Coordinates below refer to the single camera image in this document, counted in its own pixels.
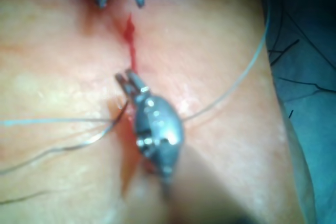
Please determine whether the left arm needle driver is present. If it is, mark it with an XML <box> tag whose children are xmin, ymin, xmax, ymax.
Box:
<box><xmin>128</xmin><ymin>86</ymin><xmax>185</xmax><ymax>180</ymax></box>

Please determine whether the left arm needle driver jaw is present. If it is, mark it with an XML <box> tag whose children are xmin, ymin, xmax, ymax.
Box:
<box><xmin>124</xmin><ymin>69</ymin><xmax>145</xmax><ymax>94</ymax></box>
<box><xmin>114</xmin><ymin>72</ymin><xmax>135</xmax><ymax>98</ymax></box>

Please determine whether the curved needle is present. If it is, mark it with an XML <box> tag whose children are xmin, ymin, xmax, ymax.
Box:
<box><xmin>65</xmin><ymin>100</ymin><xmax>130</xmax><ymax>152</ymax></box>

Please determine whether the tissue pad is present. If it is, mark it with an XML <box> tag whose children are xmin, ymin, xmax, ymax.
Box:
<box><xmin>0</xmin><ymin>0</ymin><xmax>314</xmax><ymax>224</ymax></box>

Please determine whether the blue-green cloth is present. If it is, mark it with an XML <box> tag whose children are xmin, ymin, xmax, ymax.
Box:
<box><xmin>256</xmin><ymin>0</ymin><xmax>336</xmax><ymax>224</ymax></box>

